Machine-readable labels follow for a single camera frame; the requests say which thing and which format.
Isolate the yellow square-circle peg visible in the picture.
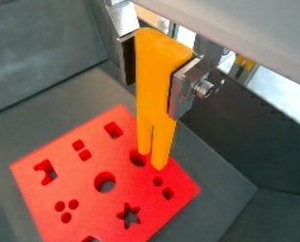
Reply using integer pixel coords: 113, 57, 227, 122
135, 27, 193, 170

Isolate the red shape-sorting board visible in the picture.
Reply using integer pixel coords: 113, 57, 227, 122
12, 105, 200, 242

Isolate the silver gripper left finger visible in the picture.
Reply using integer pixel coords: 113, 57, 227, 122
105, 0, 140, 85

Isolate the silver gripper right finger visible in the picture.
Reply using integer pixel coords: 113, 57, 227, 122
168, 35, 224, 120

